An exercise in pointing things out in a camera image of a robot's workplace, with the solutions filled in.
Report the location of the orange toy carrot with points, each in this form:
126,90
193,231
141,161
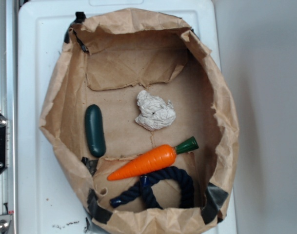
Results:
156,159

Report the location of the dark green toy cucumber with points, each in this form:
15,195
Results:
94,131

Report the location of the brown paper bag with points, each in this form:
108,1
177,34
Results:
107,60

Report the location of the aluminium frame rail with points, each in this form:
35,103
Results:
8,110

